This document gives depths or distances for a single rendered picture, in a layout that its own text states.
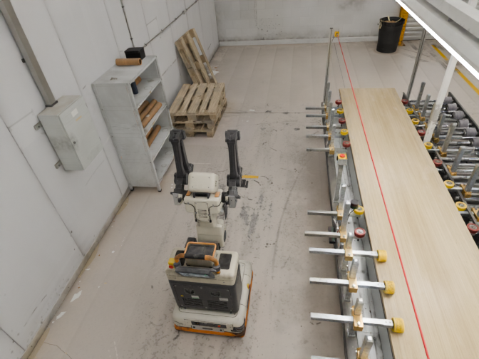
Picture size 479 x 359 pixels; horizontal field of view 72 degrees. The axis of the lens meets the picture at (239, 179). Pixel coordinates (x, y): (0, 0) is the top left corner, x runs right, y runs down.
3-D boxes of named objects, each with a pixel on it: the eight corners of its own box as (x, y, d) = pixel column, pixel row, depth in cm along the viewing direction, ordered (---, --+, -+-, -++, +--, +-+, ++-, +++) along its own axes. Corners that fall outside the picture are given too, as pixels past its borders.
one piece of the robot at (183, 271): (222, 281, 246) (216, 275, 225) (177, 276, 251) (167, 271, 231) (224, 265, 250) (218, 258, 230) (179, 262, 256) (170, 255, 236)
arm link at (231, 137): (222, 134, 234) (236, 135, 233) (226, 128, 246) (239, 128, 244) (227, 188, 256) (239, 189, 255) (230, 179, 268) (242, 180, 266)
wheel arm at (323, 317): (310, 320, 197) (311, 317, 195) (310, 314, 200) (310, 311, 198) (398, 329, 189) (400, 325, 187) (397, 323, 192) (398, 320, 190)
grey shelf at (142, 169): (130, 190, 455) (90, 83, 358) (152, 154, 523) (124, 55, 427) (160, 191, 448) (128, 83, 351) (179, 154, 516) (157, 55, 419)
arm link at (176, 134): (165, 134, 241) (178, 134, 239) (172, 127, 252) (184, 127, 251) (174, 186, 263) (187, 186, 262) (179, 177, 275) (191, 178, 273)
